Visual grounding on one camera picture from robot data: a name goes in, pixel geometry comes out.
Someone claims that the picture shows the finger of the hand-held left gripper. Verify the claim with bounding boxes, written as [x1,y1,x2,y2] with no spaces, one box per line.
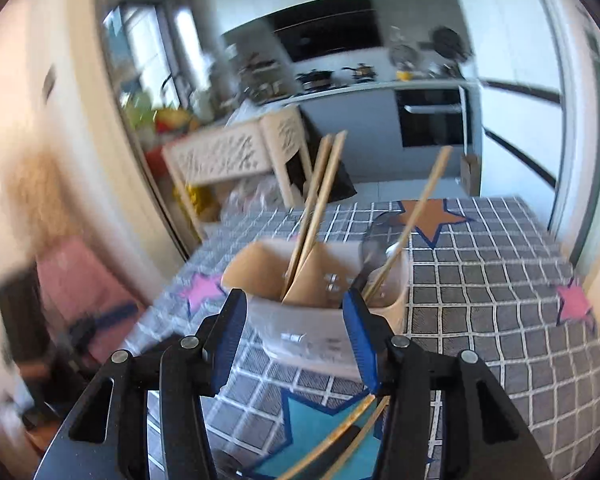
[80,301,142,333]

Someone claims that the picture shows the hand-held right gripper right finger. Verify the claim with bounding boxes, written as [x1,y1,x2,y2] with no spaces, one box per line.
[341,289,553,480]

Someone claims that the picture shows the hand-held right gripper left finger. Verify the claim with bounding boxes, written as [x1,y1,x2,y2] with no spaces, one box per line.
[35,287,248,480]

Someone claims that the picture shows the white plastic utensil holder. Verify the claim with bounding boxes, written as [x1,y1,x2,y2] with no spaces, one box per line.
[221,237,412,378]

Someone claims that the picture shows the dark metal spoon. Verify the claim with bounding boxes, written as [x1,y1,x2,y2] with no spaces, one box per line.
[215,450,261,480]
[357,212,411,291]

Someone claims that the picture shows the pink plastic stool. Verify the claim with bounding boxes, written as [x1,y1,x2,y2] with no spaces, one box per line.
[35,237,146,361]

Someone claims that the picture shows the grey checkered star tablecloth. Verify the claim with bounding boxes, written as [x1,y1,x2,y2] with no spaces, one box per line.
[115,196,600,480]

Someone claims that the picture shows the bag of puffed snacks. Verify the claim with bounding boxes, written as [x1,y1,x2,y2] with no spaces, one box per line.
[0,135,76,256]

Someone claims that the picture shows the gold foil package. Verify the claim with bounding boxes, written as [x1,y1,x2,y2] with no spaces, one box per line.
[185,185,221,223]

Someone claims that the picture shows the clear plastic bags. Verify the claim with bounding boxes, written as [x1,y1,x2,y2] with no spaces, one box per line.
[220,180,286,221]

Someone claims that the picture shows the red box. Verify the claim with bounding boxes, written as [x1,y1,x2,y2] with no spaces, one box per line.
[145,142,173,181]

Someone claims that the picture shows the white flower-cutout storage cart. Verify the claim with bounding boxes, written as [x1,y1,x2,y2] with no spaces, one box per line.
[162,105,313,241]

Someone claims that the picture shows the cardboard box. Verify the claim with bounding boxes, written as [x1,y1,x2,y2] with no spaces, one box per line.
[459,154,482,196]

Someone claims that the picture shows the yellow basin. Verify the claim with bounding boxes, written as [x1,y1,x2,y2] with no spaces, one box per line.
[152,107,201,133]

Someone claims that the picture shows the grey kitchen counter cabinet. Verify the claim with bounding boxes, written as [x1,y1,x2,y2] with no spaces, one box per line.
[280,77,481,181]

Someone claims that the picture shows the black built-in oven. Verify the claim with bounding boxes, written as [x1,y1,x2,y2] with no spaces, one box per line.
[396,87,467,148]

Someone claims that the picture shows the black wok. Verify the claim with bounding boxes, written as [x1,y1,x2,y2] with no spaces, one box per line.
[297,70,333,88]

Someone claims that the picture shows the black cooking pot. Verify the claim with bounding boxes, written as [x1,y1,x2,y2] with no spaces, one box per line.
[342,63,378,82]

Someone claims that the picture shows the small grey round fan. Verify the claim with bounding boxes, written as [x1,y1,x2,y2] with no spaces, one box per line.
[390,42,418,66]

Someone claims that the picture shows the black round fan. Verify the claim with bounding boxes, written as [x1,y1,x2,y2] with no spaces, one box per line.
[431,26,473,60]

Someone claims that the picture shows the black range hood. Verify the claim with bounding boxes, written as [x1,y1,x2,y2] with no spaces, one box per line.
[267,0,383,63]

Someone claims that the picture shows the white refrigerator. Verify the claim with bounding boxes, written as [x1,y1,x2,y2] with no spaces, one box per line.
[447,0,566,241]

